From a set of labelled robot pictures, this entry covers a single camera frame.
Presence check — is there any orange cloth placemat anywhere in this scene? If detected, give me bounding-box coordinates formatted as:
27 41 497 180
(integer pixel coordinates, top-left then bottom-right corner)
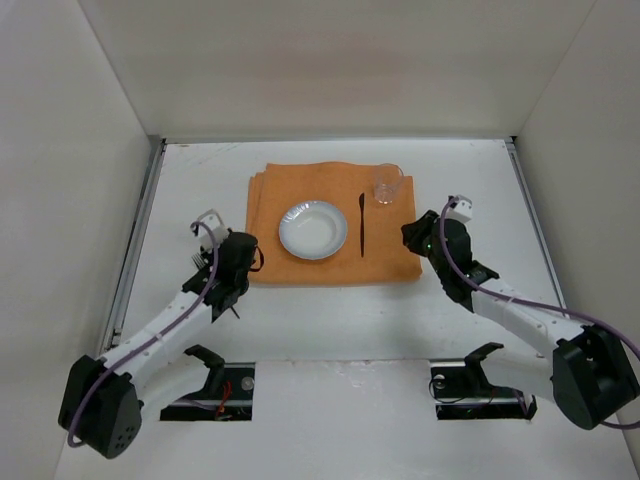
245 162 422 286

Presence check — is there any clear plastic cup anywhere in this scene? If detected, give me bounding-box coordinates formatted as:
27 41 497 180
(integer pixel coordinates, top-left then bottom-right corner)
374 163 405 205

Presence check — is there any black plastic knife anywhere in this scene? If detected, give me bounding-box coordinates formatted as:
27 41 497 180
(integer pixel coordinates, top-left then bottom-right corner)
358 192 366 258

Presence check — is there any white bowl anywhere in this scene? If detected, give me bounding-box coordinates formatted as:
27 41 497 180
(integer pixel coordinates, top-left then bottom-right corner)
278 200 348 261

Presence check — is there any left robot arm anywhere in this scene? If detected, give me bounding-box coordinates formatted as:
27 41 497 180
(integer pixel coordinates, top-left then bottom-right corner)
58 228 264 459

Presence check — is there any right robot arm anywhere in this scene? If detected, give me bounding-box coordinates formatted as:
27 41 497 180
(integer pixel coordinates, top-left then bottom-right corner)
401 210 639 430

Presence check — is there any black plastic fork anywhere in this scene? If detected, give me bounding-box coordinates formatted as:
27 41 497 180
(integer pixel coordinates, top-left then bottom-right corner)
191 253 207 270

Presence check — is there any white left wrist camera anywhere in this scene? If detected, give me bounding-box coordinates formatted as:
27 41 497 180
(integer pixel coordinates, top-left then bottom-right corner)
190 209 230 252

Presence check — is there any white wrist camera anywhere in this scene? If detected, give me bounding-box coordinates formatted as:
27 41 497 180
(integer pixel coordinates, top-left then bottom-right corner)
445 195 473 224
190 209 230 252

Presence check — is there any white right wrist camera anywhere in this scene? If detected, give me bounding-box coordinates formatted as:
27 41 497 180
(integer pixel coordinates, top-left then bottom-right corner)
445 195 473 224

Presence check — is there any right aluminium frame rail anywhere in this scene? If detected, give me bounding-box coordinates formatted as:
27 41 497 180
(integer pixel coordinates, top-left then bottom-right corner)
505 137 566 307

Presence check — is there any aluminium frame rail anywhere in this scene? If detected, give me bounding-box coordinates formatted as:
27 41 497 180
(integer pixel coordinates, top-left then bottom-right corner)
98 135 166 353
505 137 566 307

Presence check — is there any left aluminium frame rail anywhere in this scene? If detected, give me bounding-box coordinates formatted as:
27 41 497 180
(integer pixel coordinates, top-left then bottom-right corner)
98 135 166 353

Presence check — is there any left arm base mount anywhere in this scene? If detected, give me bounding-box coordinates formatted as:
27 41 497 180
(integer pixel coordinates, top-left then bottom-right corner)
159 363 256 422

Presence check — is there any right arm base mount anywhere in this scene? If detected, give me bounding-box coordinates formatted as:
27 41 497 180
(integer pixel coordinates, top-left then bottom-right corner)
428 360 538 421

